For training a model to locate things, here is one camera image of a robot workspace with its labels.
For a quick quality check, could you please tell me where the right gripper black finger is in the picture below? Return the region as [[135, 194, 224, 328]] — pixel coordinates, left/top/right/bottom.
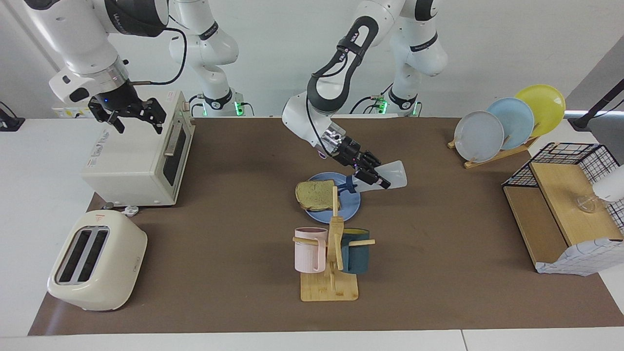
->
[[140, 98, 167, 135], [88, 97, 125, 134]]

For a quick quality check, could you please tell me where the white seasoning bottle navy cap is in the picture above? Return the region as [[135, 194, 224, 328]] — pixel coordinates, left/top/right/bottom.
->
[[338, 160, 408, 195]]

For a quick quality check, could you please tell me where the toasted bread slice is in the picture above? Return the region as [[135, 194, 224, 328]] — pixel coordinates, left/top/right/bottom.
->
[[295, 180, 340, 212]]

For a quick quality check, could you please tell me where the grey round plate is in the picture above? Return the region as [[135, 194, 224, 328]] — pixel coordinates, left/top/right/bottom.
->
[[454, 111, 505, 163]]

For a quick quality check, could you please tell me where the wooden plate rack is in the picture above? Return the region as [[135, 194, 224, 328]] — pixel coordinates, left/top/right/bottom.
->
[[448, 136, 539, 169]]

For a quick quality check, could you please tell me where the light blue round plate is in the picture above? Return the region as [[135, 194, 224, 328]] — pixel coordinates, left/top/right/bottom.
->
[[487, 97, 535, 151]]

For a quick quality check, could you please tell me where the yellow round plate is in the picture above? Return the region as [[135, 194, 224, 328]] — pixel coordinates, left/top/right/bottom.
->
[[514, 84, 566, 138]]

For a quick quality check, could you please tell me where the white toaster oven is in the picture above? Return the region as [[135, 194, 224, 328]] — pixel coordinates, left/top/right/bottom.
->
[[80, 90, 195, 206]]

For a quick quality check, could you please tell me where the teal mug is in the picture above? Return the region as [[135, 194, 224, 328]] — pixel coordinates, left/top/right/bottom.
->
[[340, 228, 370, 273]]

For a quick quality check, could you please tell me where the pink ribbed mug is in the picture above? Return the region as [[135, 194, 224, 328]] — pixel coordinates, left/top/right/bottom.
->
[[294, 227, 329, 273]]

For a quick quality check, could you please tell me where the brown table mat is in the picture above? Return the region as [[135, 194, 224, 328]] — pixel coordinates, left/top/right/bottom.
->
[[28, 117, 624, 336]]

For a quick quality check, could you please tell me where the wooden mug rack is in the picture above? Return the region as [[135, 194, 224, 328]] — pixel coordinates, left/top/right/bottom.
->
[[292, 186, 376, 302]]

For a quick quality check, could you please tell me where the cream two-slot toaster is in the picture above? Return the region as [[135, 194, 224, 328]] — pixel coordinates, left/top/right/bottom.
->
[[47, 210, 148, 312]]

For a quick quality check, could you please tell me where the wooden shelf box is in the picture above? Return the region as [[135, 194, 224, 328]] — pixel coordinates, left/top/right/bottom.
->
[[504, 162, 624, 266]]

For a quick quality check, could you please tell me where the clear glass cup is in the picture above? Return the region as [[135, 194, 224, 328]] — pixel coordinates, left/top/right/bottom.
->
[[575, 194, 598, 214]]

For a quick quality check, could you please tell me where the white checkered cloth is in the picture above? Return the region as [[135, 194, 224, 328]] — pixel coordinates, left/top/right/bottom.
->
[[535, 237, 624, 277]]

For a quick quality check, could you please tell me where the white cylindrical object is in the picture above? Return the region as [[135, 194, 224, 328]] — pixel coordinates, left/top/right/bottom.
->
[[592, 165, 624, 203]]

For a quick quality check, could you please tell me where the white wall socket box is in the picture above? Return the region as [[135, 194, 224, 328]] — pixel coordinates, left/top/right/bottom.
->
[[52, 100, 93, 118]]

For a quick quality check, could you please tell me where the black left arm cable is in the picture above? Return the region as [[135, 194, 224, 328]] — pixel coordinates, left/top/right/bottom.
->
[[305, 44, 356, 157]]

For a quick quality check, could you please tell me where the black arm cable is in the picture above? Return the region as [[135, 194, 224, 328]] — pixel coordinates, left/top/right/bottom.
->
[[132, 27, 188, 86], [305, 44, 356, 157]]

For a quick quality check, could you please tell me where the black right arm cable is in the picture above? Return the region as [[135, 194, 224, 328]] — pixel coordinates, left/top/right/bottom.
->
[[132, 27, 188, 86]]

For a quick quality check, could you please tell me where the black clamp mount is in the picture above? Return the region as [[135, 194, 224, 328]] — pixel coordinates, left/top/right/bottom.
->
[[0, 101, 25, 132]]

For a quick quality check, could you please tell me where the black wire basket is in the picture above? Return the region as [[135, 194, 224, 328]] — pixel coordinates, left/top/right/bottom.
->
[[502, 142, 624, 230]]

